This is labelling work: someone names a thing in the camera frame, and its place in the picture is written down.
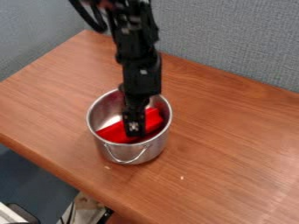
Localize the red star-shaped block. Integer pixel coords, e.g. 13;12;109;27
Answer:
96;108;164;144

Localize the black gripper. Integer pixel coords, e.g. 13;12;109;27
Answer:
116;53;164;138

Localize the table leg frame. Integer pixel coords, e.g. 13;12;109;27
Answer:
57;192;113;224

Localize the metal pot with handle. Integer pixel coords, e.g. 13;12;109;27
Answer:
87;89;173;165

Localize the white object at corner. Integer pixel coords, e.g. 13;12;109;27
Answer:
0;202;40;224

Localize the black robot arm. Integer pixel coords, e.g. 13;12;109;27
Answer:
69;0;163;137

